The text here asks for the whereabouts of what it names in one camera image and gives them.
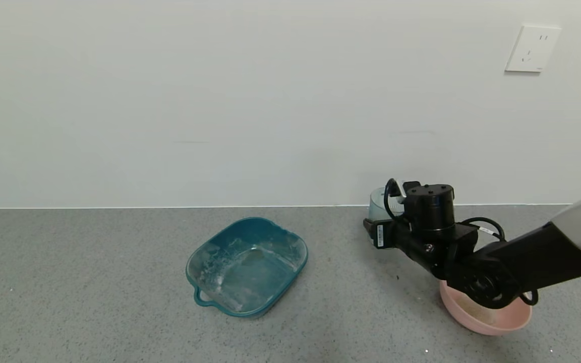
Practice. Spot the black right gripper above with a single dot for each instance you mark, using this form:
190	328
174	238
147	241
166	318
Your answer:
379	235

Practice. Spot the clear ribbed plastic cup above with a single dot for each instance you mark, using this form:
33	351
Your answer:
377	204

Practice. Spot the beige speckled powder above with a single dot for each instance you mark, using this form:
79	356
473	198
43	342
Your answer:
477	313

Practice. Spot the black and grey right robot arm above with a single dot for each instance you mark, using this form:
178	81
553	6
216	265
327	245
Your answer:
547	257

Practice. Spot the pink bowl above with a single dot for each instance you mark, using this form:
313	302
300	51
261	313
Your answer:
487	320

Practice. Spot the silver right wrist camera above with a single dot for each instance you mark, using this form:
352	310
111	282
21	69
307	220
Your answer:
396	194

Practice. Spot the white wall socket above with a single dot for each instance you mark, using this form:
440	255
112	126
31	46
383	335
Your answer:
533	49

